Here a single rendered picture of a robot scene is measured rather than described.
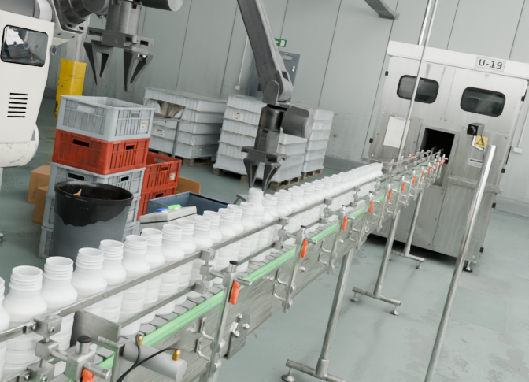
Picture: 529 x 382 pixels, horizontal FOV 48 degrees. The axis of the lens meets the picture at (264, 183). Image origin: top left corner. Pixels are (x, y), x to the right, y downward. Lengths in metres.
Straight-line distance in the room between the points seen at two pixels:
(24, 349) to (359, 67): 11.39
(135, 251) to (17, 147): 0.67
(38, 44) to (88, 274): 0.80
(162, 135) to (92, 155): 5.16
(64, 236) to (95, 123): 0.81
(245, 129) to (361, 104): 4.10
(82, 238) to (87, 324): 2.60
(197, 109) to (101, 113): 4.95
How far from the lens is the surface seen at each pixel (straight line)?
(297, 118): 1.41
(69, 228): 3.51
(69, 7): 1.72
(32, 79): 1.58
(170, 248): 1.10
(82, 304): 0.88
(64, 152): 4.09
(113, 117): 3.89
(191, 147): 8.85
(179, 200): 2.43
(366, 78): 11.97
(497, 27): 11.82
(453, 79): 6.21
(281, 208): 1.64
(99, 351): 1.00
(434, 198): 6.24
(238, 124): 8.40
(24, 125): 1.59
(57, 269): 0.86
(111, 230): 3.52
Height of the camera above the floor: 1.46
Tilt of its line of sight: 10 degrees down
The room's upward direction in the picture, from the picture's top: 12 degrees clockwise
